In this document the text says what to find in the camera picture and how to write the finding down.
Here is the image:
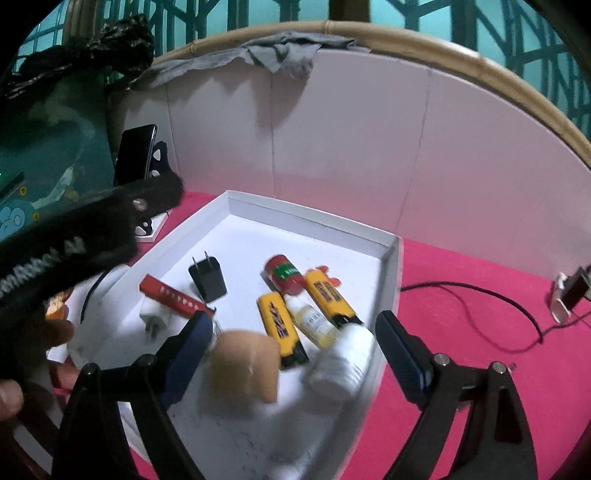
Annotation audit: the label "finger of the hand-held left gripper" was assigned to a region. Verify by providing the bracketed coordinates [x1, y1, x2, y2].
[0, 174, 185, 319]

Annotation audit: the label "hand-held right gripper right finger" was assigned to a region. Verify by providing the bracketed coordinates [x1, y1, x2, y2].
[375, 311, 539, 480]

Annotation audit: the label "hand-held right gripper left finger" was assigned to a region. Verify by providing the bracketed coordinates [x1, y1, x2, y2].
[51, 311, 215, 480]

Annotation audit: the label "white wall charger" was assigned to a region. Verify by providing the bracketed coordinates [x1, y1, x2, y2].
[139, 298, 172, 342]

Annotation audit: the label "beige rounded block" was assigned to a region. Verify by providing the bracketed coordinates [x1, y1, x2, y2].
[205, 329, 282, 404]

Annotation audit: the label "red strip box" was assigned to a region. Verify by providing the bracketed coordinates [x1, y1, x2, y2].
[140, 274, 218, 319]

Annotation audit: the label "small clear dropper bottle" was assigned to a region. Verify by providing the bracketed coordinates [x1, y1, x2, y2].
[284, 295, 340, 349]

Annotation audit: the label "red and green small bottle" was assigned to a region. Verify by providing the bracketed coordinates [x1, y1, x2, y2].
[264, 255, 306, 296]

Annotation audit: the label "white shallow cardboard tray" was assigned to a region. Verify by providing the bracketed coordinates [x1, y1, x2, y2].
[14, 190, 402, 480]

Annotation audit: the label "person's left hand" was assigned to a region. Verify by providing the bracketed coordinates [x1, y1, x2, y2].
[0, 318, 81, 423]

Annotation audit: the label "white pill bottle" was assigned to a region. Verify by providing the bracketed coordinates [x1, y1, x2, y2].
[307, 323, 377, 401]

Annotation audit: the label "orange object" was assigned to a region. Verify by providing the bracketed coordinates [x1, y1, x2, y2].
[46, 291, 72, 319]

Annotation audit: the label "red tablecloth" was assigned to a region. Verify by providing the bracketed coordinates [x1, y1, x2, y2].
[46, 190, 591, 480]

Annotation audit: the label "black smartphone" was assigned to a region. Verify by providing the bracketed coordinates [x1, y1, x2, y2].
[113, 124, 158, 188]

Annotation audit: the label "red stickers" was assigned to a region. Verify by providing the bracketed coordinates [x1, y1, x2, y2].
[316, 265, 342, 289]

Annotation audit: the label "black and white phone stand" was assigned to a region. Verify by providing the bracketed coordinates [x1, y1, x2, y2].
[134, 141, 171, 243]

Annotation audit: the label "black plastic bag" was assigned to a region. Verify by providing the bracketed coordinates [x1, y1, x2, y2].
[4, 14, 155, 100]

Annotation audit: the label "white charging stand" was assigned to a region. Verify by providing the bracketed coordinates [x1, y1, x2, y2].
[549, 272, 573, 324]

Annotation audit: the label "dark power bank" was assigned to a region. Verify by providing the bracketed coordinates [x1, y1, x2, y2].
[566, 265, 591, 311]

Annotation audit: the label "grey cloth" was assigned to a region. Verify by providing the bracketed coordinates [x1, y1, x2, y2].
[148, 30, 372, 88]

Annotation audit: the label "teal lattice window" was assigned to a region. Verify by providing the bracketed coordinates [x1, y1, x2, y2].
[14, 0, 591, 134]

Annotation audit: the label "black phone cable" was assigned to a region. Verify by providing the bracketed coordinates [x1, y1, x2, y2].
[78, 270, 112, 324]

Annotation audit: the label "black wall charger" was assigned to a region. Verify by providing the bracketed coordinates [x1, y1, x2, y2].
[188, 250, 228, 304]

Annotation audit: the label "black charging cable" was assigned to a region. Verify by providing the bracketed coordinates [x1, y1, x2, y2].
[399, 282, 591, 355]

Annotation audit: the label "bamboo rail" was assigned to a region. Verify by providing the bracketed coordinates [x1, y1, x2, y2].
[152, 19, 591, 169]

